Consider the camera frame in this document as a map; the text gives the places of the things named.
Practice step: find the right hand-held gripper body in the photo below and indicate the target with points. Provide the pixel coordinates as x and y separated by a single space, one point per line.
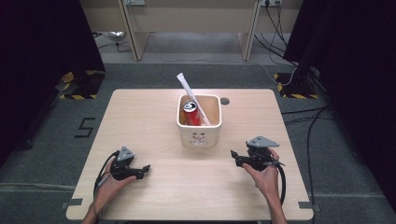
260 154

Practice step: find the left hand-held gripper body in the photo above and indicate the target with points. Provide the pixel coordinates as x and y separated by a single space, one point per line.
124 160

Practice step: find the cream square bin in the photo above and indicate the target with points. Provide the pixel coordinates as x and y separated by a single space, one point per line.
199 133

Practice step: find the red soda can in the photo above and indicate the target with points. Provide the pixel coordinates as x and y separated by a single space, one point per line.
191 114

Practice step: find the person's right hand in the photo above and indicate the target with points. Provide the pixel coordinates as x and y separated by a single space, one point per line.
266 182

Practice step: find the person's left hand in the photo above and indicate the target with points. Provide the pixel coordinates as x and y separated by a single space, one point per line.
109 186

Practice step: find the black tape floor number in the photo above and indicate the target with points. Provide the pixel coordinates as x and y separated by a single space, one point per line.
85 127

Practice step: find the round grey table grommet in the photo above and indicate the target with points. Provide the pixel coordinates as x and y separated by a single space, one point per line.
224 101

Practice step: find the grey tape strip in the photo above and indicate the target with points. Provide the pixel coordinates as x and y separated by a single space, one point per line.
308 206

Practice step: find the hazard-striped stand base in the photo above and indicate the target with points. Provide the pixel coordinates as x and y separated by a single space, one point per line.
77 88
295 90

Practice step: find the black curtain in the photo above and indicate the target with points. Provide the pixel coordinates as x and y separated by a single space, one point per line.
37 62
358 77

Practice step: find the crumpled silver foil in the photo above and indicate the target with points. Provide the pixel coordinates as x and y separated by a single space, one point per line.
115 35

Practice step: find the white wall power outlet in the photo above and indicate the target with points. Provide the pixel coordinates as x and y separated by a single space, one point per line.
134 2
271 2

